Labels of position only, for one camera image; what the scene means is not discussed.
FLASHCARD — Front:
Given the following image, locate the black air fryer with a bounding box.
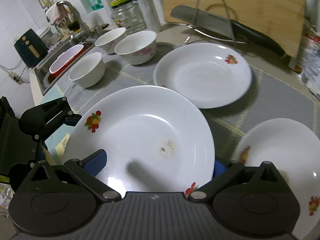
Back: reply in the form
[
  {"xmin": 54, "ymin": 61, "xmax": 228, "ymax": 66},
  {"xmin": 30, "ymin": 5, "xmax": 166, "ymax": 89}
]
[{"xmin": 14, "ymin": 29, "xmax": 48, "ymax": 68}]

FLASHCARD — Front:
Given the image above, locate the tall cling film roll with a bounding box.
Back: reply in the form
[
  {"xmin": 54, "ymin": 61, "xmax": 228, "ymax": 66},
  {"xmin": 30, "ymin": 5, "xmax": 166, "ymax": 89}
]
[{"xmin": 137, "ymin": 0, "xmax": 161, "ymax": 33}]

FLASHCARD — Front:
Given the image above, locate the glass jar green lid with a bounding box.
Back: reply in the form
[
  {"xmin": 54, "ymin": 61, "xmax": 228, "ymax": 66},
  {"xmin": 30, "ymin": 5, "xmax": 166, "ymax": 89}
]
[{"xmin": 110, "ymin": 0, "xmax": 146, "ymax": 35}]

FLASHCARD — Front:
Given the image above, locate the bamboo cutting board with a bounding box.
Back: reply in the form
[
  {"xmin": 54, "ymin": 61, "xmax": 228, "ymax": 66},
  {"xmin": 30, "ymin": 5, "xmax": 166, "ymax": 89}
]
[{"xmin": 163, "ymin": 0, "xmax": 306, "ymax": 57}]

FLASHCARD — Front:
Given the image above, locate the steel sink faucet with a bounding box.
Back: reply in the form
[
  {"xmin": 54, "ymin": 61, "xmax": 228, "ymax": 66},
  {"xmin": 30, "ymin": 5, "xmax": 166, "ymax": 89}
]
[{"xmin": 45, "ymin": 1, "xmax": 92, "ymax": 37}]

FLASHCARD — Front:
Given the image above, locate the red and white basin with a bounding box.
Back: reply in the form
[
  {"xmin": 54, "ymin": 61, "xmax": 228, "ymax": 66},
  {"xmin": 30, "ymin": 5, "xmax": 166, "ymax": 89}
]
[{"xmin": 49, "ymin": 44, "xmax": 84, "ymax": 77}]

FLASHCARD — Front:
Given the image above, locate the red printed food bag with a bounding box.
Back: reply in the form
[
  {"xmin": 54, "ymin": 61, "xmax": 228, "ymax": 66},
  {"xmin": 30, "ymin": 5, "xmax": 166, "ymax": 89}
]
[{"xmin": 289, "ymin": 20, "xmax": 319, "ymax": 74}]

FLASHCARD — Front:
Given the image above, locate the white plate with food stain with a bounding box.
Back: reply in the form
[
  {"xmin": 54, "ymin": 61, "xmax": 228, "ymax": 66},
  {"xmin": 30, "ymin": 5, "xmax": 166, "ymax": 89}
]
[{"xmin": 231, "ymin": 118, "xmax": 319, "ymax": 239}]

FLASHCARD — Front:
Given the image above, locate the white power strip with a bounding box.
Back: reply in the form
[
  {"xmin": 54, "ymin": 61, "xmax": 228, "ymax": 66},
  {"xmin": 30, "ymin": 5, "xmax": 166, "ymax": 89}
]
[{"xmin": 8, "ymin": 72, "xmax": 22, "ymax": 84}]

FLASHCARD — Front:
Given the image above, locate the wire knife rack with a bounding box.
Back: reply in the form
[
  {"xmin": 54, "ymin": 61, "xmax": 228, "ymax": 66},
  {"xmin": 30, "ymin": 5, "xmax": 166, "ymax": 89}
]
[{"xmin": 184, "ymin": 0, "xmax": 246, "ymax": 46}]

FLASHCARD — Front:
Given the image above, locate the white plate fruit print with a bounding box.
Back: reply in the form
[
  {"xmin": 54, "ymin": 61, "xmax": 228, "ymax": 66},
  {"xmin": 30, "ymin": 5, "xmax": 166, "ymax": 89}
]
[
  {"xmin": 153, "ymin": 43, "xmax": 252, "ymax": 109},
  {"xmin": 63, "ymin": 86, "xmax": 215, "ymax": 194}
]

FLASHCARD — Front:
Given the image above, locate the cleaver knife black handle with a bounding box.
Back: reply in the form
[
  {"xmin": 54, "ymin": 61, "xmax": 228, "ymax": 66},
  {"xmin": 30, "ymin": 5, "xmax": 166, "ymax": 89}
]
[{"xmin": 170, "ymin": 5, "xmax": 286, "ymax": 57}]

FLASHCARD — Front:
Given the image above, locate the white floral bowl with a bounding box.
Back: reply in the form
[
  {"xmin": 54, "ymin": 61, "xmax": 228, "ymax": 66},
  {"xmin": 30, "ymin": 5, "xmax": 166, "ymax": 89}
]
[
  {"xmin": 95, "ymin": 27, "xmax": 126, "ymax": 54},
  {"xmin": 114, "ymin": 30, "xmax": 157, "ymax": 65}
]

